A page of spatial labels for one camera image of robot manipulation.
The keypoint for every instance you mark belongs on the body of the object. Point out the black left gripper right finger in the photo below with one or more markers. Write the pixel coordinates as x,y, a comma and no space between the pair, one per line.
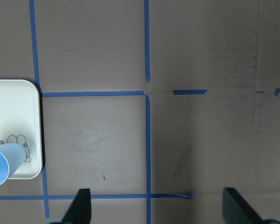
236,210

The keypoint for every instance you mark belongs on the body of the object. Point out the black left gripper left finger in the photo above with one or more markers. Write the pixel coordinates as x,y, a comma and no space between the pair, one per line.
79,211

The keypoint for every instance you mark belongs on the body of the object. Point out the blue cup on tray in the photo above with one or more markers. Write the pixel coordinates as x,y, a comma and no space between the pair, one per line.
12,156

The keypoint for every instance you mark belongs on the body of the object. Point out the cream white tray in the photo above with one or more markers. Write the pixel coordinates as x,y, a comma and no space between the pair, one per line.
20,123

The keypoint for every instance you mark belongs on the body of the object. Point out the brown paper table cover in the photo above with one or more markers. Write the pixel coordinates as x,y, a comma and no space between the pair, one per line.
155,106

